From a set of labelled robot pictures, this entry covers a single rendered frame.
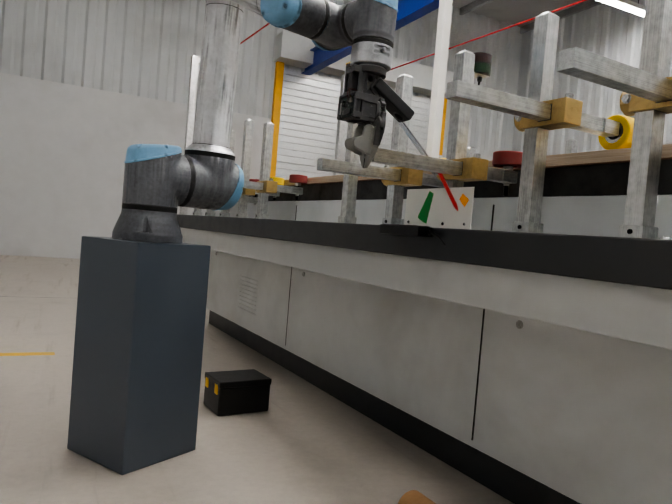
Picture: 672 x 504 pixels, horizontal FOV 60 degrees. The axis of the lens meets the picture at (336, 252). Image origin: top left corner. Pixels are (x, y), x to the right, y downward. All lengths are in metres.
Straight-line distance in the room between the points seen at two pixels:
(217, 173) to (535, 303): 0.96
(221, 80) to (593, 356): 1.23
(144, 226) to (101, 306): 0.24
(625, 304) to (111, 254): 1.22
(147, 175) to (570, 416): 1.23
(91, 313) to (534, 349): 1.17
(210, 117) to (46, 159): 7.26
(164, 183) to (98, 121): 7.39
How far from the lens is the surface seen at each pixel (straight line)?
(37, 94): 9.06
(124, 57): 9.24
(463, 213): 1.41
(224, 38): 1.81
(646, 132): 1.15
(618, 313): 1.16
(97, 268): 1.69
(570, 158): 1.49
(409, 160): 1.34
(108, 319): 1.66
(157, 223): 1.64
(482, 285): 1.39
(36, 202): 8.93
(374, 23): 1.31
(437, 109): 3.17
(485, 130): 11.78
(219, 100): 1.78
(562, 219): 1.50
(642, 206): 1.13
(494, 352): 1.65
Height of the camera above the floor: 0.67
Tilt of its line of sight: 2 degrees down
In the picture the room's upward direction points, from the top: 5 degrees clockwise
